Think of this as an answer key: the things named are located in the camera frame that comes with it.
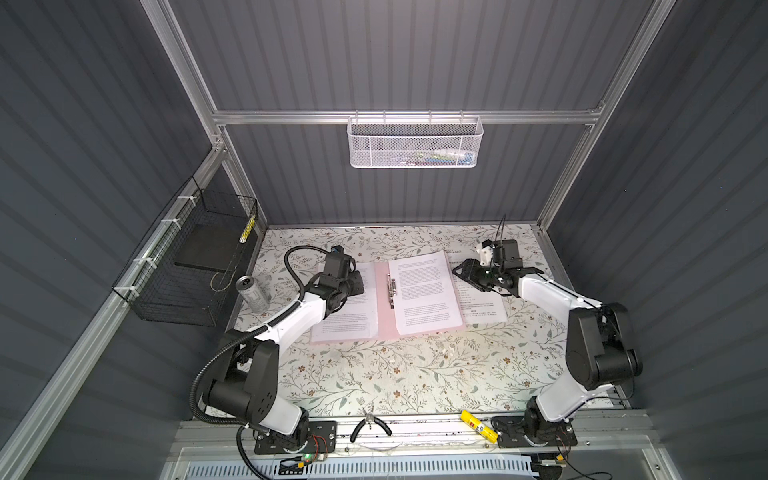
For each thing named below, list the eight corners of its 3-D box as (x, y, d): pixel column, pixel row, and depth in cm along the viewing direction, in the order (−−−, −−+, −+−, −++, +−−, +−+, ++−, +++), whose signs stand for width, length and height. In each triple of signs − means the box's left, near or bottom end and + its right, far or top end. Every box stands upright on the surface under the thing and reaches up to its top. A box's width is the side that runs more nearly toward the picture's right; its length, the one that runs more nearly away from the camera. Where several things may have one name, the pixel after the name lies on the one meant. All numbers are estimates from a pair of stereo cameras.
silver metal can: (251, 314, 98) (232, 290, 86) (256, 300, 101) (238, 275, 90) (269, 314, 98) (252, 290, 86) (273, 300, 101) (257, 275, 90)
